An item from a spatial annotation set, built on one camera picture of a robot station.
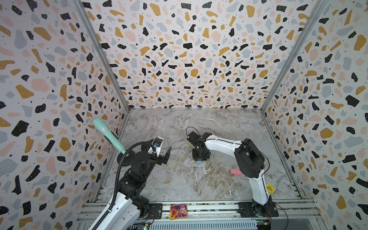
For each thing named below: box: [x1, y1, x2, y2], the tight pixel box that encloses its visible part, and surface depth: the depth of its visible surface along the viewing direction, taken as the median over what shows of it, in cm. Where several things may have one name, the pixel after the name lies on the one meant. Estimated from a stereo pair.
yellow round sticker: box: [265, 184, 275, 194], surface depth 83 cm
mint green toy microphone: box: [92, 118, 127, 155], surface depth 70 cm
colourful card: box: [169, 204, 188, 220], surface depth 74 cm
